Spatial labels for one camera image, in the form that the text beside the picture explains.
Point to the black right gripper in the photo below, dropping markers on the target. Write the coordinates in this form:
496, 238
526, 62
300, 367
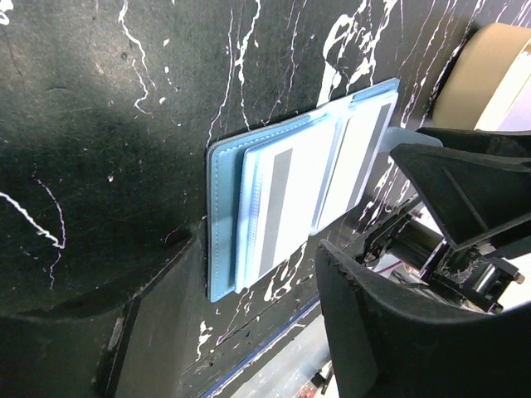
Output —
477, 188

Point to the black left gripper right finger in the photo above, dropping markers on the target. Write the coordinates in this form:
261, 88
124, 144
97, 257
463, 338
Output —
387, 341

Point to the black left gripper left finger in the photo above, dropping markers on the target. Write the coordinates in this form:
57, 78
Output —
127, 338

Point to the white black stripe card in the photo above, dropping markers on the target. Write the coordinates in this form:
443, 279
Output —
280, 185

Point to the blue leather card holder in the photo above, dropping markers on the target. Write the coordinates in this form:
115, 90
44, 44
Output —
224, 171

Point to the beige oval tray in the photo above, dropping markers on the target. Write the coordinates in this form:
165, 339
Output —
488, 88

